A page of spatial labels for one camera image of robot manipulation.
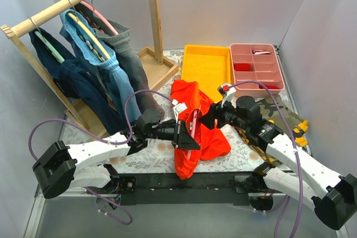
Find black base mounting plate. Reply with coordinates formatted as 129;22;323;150
90;172;284;211

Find red white packet in organizer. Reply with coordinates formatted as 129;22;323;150
252;50;271;55

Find red cloth in organizer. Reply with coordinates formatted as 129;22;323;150
259;85;281;90

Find camouflage shorts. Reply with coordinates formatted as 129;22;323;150
239;95;310;166

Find mint green hanger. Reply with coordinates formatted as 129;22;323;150
35;31;65;64

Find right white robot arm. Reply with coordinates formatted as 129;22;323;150
199;96;356;230

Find grey shorts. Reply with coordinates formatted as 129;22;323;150
91;19;165;118

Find red item in organizer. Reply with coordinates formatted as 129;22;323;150
233;62;252;72

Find navy blue shorts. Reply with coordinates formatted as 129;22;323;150
29;29;127;135

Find yellow hanger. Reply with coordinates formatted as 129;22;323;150
67;12;110;62

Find orange red shorts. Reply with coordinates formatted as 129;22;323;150
171;79;231;180

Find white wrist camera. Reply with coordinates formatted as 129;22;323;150
171;99;187;122
218;83;236;108

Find pink compartment organizer box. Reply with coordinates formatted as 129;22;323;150
229;43;285;95

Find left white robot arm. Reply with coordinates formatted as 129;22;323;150
32;109;200;199

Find light blue shorts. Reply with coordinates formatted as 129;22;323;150
60;9;141;121

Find wooden clothes rack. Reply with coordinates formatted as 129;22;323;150
1;0;179;137

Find yellow plastic bin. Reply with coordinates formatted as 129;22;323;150
181;45;233;102

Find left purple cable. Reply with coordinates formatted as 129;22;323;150
28;89;179;225

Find purple cable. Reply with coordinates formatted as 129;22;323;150
231;81;303;238
28;89;179;225

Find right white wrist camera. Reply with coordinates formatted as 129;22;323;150
218;83;236;108

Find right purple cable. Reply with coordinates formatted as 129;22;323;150
231;81;303;238

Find pink hanger with grey shorts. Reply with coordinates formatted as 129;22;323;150
76;1;119;35

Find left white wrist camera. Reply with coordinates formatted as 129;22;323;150
171;99;187;122

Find floral table mat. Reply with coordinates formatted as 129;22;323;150
54;48;312;174

